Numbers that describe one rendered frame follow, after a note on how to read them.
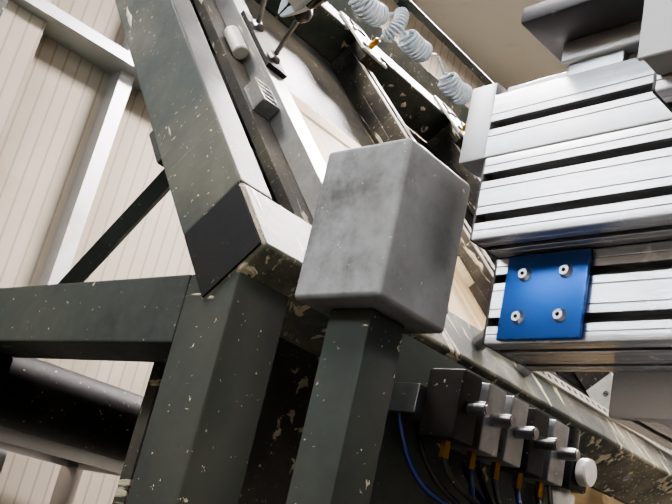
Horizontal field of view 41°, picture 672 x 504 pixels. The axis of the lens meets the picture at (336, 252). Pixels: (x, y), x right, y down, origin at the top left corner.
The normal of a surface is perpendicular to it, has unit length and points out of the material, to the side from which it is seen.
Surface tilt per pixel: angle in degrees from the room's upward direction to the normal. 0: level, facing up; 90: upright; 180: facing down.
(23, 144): 90
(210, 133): 90
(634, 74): 90
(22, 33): 90
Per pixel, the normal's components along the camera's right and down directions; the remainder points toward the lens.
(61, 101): 0.69, -0.09
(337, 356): -0.63, -0.39
